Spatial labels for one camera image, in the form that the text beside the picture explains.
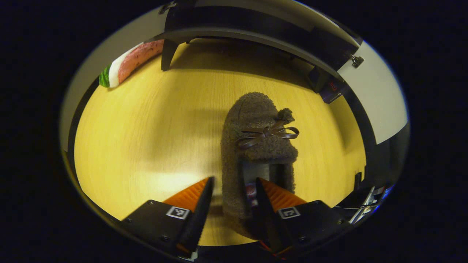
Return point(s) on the metal door hinge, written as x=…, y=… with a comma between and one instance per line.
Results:
x=357, y=61

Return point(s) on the watermelon slice plush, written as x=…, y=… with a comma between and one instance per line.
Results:
x=131, y=64

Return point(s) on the white shoe cabinet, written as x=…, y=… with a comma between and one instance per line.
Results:
x=256, y=25

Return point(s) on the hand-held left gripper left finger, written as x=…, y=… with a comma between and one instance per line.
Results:
x=201, y=219

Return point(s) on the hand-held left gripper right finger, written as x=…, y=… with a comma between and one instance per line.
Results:
x=268, y=223

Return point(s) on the black backdrop cloth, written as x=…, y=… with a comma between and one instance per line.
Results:
x=391, y=157

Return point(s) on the brown fuzzy shoe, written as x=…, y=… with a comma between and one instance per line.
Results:
x=256, y=117

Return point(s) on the small dark box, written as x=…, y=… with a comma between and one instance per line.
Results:
x=332, y=91

